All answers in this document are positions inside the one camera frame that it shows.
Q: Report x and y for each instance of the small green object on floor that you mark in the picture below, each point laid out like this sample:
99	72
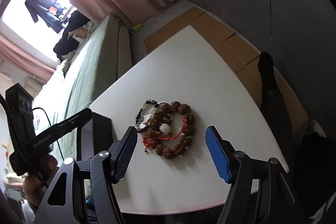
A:
137	27

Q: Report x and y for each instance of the black jewelry box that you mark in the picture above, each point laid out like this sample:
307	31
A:
94	137

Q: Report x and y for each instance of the dark hanging clothes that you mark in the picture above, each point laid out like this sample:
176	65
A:
50	11

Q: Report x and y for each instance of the bed with green blanket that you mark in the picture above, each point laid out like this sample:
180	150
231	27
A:
100	60

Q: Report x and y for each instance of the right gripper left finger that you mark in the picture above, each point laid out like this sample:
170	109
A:
121	152

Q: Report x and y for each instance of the black clothes pile on bed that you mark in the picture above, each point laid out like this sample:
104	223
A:
78	27

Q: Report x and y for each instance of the white butterfly brooch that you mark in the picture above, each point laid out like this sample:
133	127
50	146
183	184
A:
165	129

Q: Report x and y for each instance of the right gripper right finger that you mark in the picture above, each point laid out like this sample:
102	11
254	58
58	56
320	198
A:
222	153

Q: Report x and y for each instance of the brown cardboard sheet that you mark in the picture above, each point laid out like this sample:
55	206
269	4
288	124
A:
239	55

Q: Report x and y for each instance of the person's left hand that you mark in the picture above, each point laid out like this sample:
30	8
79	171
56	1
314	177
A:
33	184

